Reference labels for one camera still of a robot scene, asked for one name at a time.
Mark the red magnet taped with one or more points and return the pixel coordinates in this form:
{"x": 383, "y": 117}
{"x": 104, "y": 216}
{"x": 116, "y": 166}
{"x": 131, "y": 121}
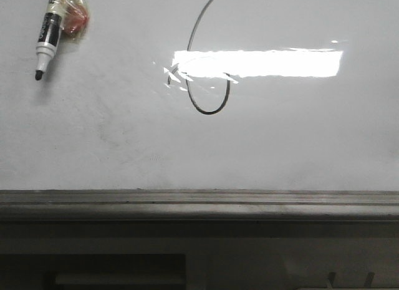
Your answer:
{"x": 76, "y": 18}

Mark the black white whiteboard marker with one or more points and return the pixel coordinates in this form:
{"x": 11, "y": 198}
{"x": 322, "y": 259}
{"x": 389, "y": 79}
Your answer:
{"x": 49, "y": 35}

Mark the white glossy whiteboard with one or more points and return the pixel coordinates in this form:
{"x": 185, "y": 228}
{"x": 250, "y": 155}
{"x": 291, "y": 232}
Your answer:
{"x": 203, "y": 94}

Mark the grey aluminium whiteboard tray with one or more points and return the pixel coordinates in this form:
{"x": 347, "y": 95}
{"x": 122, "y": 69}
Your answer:
{"x": 203, "y": 205}

